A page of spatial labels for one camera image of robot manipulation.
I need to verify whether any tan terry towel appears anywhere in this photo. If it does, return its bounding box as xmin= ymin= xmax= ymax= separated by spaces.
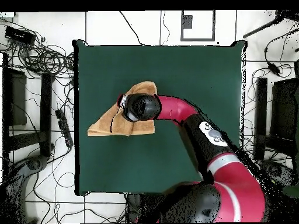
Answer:
xmin=87 ymin=80 xmax=158 ymax=137

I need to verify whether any dark green table cloth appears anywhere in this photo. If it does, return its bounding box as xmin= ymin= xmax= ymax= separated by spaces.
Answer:
xmin=72 ymin=39 xmax=248 ymax=196

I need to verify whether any black power strip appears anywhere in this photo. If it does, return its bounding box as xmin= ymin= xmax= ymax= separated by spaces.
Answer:
xmin=55 ymin=108 xmax=74 ymax=149

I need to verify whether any dark grey small box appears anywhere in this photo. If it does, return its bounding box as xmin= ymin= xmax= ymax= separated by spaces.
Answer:
xmin=182 ymin=15 xmax=194 ymax=29

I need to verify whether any grey chair base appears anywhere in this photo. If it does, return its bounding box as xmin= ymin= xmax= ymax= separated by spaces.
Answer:
xmin=258 ymin=159 xmax=298 ymax=187
xmin=3 ymin=155 xmax=50 ymax=223

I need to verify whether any black power adapter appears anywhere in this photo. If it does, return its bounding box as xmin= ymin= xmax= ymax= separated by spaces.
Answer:
xmin=267 ymin=61 xmax=281 ymax=77

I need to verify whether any black rod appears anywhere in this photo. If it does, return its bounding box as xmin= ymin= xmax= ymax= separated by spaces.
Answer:
xmin=242 ymin=9 xmax=299 ymax=40

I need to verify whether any dark green object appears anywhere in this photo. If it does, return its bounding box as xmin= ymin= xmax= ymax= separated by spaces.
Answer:
xmin=281 ymin=185 xmax=299 ymax=198

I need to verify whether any thin black cable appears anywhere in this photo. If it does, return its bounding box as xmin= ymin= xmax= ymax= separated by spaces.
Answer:
xmin=119 ymin=10 xmax=144 ymax=46

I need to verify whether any black cable tangle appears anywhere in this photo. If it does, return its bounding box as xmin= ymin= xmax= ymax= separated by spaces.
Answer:
xmin=0 ymin=18 xmax=75 ymax=81

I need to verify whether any grey square floor frame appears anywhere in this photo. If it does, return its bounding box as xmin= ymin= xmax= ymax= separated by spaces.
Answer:
xmin=180 ymin=10 xmax=216 ymax=42

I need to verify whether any black network switch box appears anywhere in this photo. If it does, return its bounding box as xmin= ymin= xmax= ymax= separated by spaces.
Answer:
xmin=4 ymin=26 xmax=37 ymax=46

